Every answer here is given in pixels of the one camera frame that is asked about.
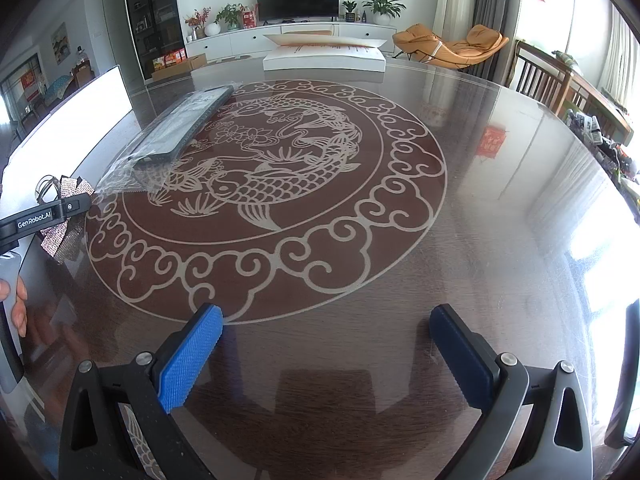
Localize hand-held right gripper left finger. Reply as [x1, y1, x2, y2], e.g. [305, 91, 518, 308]
[59, 303, 224, 480]

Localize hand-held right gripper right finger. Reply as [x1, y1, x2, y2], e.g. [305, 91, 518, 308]
[430, 303, 593, 480]

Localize rhinestone bow hair clip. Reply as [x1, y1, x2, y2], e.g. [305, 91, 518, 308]
[39, 176, 96, 266]

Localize person's left hand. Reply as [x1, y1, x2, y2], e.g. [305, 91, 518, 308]
[0, 277, 29, 339]

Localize transparent plastic hair clip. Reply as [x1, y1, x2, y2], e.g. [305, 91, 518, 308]
[34, 175, 65, 206]

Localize white board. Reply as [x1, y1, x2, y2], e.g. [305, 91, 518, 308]
[0, 65, 133, 201]

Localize dark chair back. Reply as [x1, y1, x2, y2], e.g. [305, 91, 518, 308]
[605, 300, 640, 448]

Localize black keyboard in plastic bag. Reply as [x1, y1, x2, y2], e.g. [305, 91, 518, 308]
[95, 85, 236, 196]

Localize cardboard boxes with snacks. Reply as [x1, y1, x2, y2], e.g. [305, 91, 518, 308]
[150, 49, 208, 82]

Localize black glass display cabinet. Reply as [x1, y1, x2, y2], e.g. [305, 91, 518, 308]
[122, 0, 188, 83]

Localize cluttered small items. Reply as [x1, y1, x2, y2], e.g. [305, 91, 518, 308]
[565, 107, 640, 211]

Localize red flowers in vase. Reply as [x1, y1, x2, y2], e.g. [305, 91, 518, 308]
[184, 7, 211, 42]

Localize white television cabinet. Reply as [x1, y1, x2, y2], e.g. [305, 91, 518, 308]
[185, 21, 396, 68]

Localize dark wooden chair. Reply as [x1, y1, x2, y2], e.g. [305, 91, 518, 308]
[565, 67, 633, 146]
[507, 40, 573, 111]

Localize bushy green potted plant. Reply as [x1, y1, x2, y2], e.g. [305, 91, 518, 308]
[215, 4, 246, 31]

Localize orange lounge chair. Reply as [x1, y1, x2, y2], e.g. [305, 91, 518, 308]
[392, 24, 510, 70]

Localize black television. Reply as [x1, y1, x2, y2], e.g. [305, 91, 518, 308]
[256, 0, 340, 23]

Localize grey curtain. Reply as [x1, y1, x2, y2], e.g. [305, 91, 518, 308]
[432, 0, 523, 83]

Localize large green potted plant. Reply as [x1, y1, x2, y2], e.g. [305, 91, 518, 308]
[362, 0, 407, 26]

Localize framed wall picture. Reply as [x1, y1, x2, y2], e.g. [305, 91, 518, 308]
[51, 22, 68, 66]

